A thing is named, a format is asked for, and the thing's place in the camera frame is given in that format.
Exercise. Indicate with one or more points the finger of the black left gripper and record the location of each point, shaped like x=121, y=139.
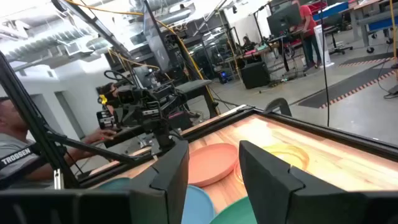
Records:
x=107, y=124
x=107, y=115

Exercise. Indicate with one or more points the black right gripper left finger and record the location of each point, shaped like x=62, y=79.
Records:
x=164, y=193

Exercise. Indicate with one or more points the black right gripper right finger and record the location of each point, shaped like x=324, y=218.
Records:
x=267, y=186

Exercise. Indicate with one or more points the pink transparent plastic plate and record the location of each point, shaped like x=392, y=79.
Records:
x=237, y=174

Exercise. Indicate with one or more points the blue opaque plastic plate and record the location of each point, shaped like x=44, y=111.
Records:
x=197, y=207

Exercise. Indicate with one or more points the yellow transparent plastic plate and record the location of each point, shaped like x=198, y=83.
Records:
x=295, y=155

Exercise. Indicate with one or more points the green opaque plastic plate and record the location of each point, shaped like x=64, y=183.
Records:
x=236, y=214

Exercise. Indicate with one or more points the teal plastic plate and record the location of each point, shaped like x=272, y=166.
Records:
x=115, y=184

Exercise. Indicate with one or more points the salmon opaque plastic plate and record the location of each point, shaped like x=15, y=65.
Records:
x=211, y=165

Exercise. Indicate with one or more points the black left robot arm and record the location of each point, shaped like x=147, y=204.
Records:
x=161, y=130

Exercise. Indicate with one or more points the black link with Trossen label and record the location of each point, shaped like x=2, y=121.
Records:
x=15, y=157

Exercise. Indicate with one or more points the yellow tag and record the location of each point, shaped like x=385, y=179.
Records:
x=103, y=99

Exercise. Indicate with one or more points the person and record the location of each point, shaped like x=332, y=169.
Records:
x=12, y=146
x=247, y=43
x=109, y=90

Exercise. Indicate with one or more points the black desk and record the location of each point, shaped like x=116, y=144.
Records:
x=192, y=85

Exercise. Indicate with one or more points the black computer monitor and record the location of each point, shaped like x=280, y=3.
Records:
x=157, y=40
x=284, y=18

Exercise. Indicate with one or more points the black box cabinet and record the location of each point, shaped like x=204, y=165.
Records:
x=255, y=76

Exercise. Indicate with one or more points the black orange-striped floor mat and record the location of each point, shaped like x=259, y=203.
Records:
x=342, y=88
x=367, y=59

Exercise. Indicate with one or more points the white tower appliance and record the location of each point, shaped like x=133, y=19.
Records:
x=321, y=43

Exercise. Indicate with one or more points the person's leg with red shoe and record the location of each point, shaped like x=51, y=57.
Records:
x=308, y=21

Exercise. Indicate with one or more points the black office chair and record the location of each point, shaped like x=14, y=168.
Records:
x=337, y=31

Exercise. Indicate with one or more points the black aluminium table frame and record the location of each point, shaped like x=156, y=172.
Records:
x=311, y=124

